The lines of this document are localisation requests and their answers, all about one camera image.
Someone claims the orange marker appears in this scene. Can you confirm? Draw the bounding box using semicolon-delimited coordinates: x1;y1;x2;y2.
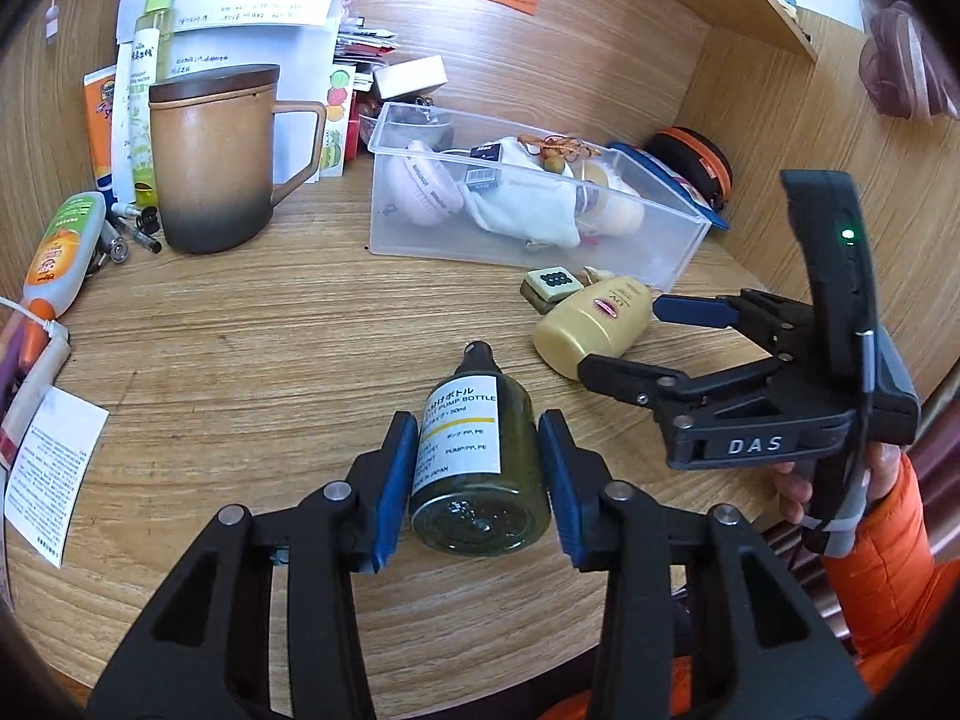
19;319;47;383

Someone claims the gold sunscreen bottle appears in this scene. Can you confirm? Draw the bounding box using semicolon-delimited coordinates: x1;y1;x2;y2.
534;276;653;382

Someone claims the green dotted mahjong tile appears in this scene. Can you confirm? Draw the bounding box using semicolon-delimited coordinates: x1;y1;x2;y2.
521;266;582;314

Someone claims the beaded charm with red string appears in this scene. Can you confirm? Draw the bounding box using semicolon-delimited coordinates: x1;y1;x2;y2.
517;133;601;170

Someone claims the person's right forearm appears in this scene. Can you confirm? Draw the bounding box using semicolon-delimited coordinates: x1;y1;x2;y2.
821;454;942;691

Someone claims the clear plastic storage box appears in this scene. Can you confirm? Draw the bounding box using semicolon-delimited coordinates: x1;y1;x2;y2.
367;101;712;292

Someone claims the black orange zip case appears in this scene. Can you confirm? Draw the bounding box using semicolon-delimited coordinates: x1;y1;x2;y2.
645;127;732;211

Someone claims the orange green white tube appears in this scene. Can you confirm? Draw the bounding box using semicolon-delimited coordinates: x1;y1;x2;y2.
22;191;107;320

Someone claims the cream translucent container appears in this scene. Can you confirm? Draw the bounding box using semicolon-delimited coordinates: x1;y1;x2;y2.
577;159;646;237

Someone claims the white face mask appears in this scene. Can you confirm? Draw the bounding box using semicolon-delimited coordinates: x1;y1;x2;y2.
457;136;582;248

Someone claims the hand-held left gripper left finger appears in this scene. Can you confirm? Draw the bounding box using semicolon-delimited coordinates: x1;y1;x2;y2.
86;411;419;720

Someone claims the blue patterned pouch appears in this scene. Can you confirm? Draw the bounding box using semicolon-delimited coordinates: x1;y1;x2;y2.
607;141;730;232

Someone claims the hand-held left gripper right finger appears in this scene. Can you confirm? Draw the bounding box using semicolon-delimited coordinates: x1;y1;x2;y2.
538;410;875;720

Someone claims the wooden desktop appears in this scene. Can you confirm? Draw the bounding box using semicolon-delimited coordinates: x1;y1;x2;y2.
0;135;773;698

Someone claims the person's right hand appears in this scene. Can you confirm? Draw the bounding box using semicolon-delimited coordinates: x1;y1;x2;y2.
772;441;901;533

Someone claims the green glass pump bottle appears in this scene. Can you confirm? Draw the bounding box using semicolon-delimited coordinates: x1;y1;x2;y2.
409;341;554;557

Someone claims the fruit print box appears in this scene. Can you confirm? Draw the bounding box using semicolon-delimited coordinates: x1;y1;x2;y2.
319;64;355;177

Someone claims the green spray bottle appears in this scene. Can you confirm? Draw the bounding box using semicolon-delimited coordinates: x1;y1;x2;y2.
131;0;181;207

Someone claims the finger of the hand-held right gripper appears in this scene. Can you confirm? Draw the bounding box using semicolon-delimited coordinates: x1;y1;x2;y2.
577;351;826;430
651;289;820;362

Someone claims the white printed leaflet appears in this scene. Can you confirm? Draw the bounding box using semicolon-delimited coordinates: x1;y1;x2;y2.
4;386;110;567

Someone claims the white cardboard box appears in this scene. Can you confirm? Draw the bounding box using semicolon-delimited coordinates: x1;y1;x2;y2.
373;55;449;101

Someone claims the brown ceramic mug with lid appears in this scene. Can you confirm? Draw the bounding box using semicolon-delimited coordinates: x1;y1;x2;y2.
148;64;328;254

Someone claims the silver pen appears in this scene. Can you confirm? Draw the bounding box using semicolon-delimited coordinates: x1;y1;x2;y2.
101;214;130;265

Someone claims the pink round case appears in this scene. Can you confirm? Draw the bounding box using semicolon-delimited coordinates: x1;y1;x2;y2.
390;139;466;226

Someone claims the maroon hanging object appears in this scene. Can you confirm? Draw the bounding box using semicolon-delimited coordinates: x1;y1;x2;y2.
859;0;947;121

